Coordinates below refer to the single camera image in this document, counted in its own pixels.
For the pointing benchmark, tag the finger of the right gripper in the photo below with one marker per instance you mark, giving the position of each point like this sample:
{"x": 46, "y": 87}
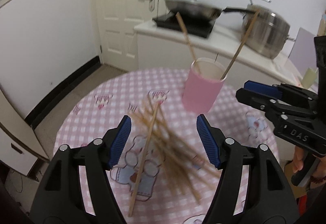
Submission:
{"x": 263, "y": 99}
{"x": 267, "y": 90}

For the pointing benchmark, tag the wooden side cabinet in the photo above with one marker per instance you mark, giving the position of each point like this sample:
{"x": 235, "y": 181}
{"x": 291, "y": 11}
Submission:
{"x": 20, "y": 148}

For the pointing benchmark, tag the steel wok with lid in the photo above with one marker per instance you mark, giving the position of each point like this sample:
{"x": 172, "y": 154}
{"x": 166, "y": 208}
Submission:
{"x": 201, "y": 10}

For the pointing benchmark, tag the stainless steel steamer pot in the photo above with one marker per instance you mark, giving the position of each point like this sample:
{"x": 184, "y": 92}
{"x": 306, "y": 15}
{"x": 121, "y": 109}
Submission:
{"x": 269, "y": 33}

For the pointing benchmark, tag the pale green cup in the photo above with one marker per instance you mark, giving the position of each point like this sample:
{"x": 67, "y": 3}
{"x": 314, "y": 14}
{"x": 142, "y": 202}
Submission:
{"x": 310, "y": 77}

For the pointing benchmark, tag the white kitchen counter cabinet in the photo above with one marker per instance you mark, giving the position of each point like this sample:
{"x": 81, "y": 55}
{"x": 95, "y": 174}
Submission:
{"x": 159, "y": 47}

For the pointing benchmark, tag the black induction cooktop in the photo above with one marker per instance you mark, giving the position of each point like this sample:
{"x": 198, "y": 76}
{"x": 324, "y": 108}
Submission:
{"x": 195, "y": 26}

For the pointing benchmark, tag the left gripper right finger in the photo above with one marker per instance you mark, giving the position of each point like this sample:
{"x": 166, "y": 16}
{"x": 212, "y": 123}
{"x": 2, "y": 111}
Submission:
{"x": 269, "y": 197}

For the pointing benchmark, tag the pink paper cup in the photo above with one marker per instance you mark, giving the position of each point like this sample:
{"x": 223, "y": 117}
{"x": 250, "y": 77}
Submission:
{"x": 203, "y": 84}

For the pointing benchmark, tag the person's right hand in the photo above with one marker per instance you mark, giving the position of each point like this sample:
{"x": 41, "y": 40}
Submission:
{"x": 318, "y": 175}

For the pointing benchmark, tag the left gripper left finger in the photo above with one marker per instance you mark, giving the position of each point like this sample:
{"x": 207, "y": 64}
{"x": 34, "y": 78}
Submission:
{"x": 59, "y": 196}

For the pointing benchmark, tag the cream panel door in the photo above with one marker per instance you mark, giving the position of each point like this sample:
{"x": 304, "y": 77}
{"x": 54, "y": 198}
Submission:
{"x": 116, "y": 20}

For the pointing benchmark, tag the pink checkered tablecloth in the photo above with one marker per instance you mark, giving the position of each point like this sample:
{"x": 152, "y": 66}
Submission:
{"x": 163, "y": 175}

